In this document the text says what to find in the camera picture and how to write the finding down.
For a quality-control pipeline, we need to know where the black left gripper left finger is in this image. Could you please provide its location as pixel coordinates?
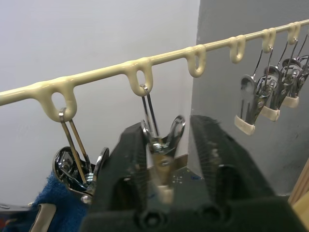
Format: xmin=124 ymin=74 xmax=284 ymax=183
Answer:
xmin=84 ymin=121 xmax=151 ymax=216

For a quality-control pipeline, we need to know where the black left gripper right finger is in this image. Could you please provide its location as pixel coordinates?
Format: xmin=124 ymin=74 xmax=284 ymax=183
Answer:
xmin=190 ymin=115 xmax=279 ymax=210

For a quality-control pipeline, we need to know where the metal clothes clip cream tip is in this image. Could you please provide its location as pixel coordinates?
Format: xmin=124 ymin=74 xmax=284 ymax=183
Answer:
xmin=139 ymin=83 xmax=187 ymax=204
xmin=233 ymin=45 xmax=275 ymax=136
xmin=281 ymin=33 xmax=309 ymax=109
xmin=261 ymin=40 xmax=299 ymax=122
xmin=52 ymin=107 xmax=111 ymax=204

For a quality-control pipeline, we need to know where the cream clip hanger bar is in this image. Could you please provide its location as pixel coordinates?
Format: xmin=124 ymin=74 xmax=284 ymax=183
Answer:
xmin=0 ymin=20 xmax=309 ymax=122

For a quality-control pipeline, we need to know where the blue sock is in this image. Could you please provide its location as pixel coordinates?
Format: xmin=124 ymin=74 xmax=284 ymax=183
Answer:
xmin=30 ymin=169 xmax=90 ymax=232

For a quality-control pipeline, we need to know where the cream curved plastic piece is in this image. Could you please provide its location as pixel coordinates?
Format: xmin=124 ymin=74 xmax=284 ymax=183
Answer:
xmin=30 ymin=202 xmax=58 ymax=232

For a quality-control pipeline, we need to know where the light wooden board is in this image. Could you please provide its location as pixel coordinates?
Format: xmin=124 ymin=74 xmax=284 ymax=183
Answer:
xmin=287 ymin=158 xmax=309 ymax=232

